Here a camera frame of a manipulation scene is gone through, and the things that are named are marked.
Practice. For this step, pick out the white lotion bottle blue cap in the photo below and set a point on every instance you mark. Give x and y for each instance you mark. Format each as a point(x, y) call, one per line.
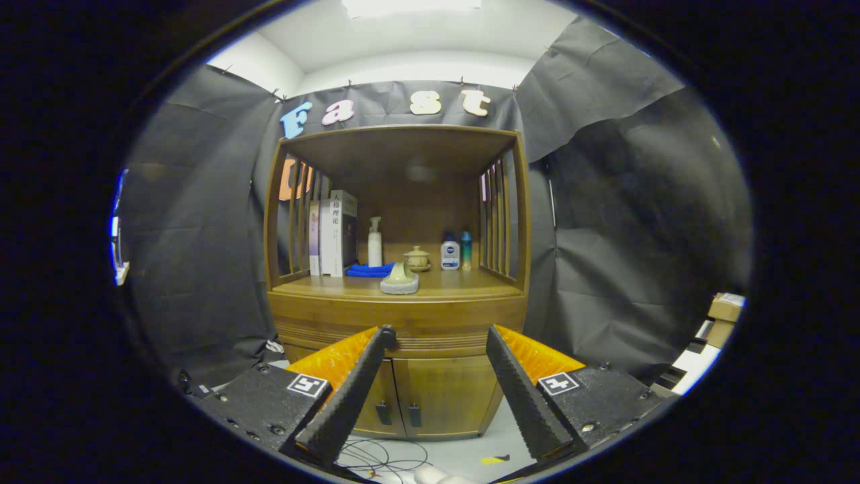
point(450, 255)

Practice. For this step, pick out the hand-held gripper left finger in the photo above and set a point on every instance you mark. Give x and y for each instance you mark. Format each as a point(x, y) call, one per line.
point(353, 396)

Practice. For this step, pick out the wooden cabinet door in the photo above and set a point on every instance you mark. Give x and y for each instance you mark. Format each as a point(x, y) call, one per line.
point(447, 396)
point(390, 396)

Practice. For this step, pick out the wooden countertop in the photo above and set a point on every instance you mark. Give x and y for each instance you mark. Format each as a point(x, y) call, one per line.
point(463, 286)

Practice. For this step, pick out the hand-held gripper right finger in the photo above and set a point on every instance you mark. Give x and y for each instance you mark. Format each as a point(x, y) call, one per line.
point(524, 396)

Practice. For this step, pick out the blue folded cloth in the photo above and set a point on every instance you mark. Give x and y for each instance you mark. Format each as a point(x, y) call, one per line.
point(366, 270)

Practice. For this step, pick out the teal spray can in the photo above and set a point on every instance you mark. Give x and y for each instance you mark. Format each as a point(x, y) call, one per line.
point(466, 252)

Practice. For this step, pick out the yellow black floor tape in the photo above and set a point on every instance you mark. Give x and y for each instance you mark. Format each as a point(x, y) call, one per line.
point(494, 460)

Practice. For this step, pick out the thick white book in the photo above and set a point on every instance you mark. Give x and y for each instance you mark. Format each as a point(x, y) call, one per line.
point(334, 235)

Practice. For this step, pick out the white pump bottle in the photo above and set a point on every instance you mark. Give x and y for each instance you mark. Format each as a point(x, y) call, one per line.
point(375, 252)

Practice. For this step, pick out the cardboard box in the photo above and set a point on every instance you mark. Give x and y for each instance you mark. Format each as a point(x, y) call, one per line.
point(727, 307)
point(717, 334)

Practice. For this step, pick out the beige lidded teacup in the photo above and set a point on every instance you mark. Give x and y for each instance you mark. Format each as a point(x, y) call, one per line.
point(418, 257)

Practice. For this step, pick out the wooden cabinet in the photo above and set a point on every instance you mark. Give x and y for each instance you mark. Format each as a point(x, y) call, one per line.
point(403, 148)

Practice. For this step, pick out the thin purple book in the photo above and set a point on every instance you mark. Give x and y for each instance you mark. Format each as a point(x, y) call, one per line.
point(314, 242)

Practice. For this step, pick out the ceiling light panel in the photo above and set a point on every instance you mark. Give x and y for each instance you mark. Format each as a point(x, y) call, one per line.
point(410, 7)

